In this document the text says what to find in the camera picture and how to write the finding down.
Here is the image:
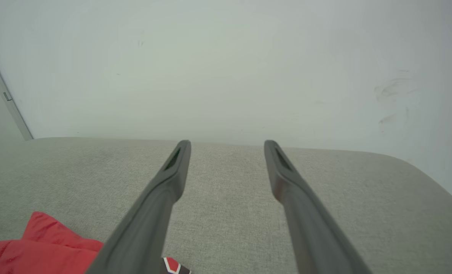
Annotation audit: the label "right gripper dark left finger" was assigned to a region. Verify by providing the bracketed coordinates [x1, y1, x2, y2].
[86, 140, 192, 274]

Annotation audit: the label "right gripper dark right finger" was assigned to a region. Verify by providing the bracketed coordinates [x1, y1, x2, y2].
[264, 140, 372, 274]

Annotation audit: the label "red basketball jersey white sleeves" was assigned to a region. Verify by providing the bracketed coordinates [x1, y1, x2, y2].
[0, 212, 191, 274]

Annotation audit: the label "grey wall trim strip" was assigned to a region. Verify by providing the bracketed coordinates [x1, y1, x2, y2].
[0, 36, 34, 140]

